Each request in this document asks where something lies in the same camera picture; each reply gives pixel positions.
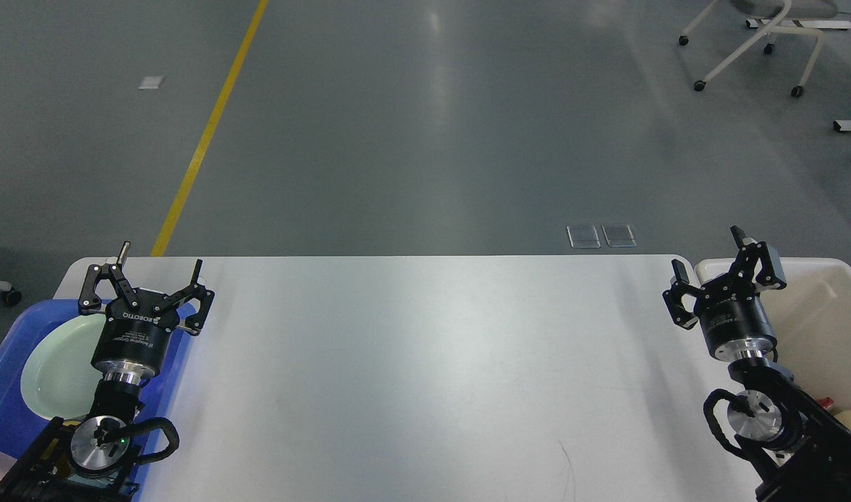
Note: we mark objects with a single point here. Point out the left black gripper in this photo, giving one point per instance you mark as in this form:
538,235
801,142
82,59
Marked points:
136,338

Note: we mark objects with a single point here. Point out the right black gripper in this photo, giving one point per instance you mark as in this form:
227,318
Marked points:
733,321

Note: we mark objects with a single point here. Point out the mint green plate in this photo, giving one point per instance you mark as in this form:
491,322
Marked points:
59,379

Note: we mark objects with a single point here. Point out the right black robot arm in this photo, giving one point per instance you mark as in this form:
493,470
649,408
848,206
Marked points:
800,451

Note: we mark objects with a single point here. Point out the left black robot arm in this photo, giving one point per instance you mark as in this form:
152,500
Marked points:
92,456

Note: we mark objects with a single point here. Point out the beige plastic bin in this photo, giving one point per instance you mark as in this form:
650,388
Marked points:
811,319

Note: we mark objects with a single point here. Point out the right floor plate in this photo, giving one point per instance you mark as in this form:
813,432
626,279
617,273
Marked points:
619,236

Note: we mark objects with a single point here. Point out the floor plate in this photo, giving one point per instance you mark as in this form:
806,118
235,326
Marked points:
619,236
583,237

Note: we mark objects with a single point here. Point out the left floor plate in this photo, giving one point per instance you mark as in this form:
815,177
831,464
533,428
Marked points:
583,237

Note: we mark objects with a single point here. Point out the white floor label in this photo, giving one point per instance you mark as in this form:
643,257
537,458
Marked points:
152,82

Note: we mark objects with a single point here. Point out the white rolling chair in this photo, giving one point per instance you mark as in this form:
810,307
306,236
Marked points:
775,18

